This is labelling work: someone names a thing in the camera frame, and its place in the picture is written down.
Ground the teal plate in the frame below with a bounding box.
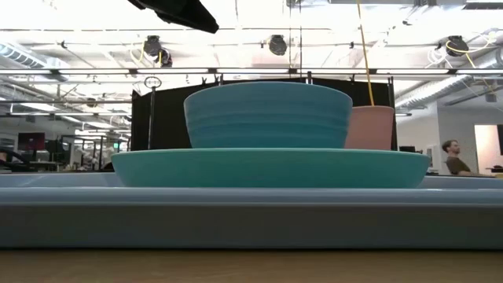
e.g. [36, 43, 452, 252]
[111, 148, 431, 189]

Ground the black backdrop partition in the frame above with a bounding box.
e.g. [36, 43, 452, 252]
[130, 76, 398, 153]

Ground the dark computer monitor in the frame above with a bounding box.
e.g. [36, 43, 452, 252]
[17, 132, 46, 152]

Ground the black stand with ring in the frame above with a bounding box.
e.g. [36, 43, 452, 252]
[144, 75, 162, 151]

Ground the blue plastic tray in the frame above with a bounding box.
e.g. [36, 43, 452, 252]
[0, 172, 503, 249]

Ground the black ceiling cord reel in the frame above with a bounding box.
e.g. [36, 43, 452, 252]
[269, 34, 288, 56]
[143, 35, 173, 68]
[435, 35, 471, 58]

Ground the pink paper cup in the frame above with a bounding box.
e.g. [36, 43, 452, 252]
[344, 105, 395, 151]

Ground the long ceiling light strip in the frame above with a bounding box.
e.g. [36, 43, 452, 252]
[0, 67, 503, 76]

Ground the yellow hanging cable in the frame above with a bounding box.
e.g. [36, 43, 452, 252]
[355, 0, 375, 107]

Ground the blue ribbed bowl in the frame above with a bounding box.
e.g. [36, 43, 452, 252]
[183, 81, 354, 149]

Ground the silver corrugated air duct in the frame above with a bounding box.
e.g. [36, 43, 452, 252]
[0, 41, 72, 82]
[395, 72, 503, 111]

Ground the person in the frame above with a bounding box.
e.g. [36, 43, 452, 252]
[441, 139, 479, 177]

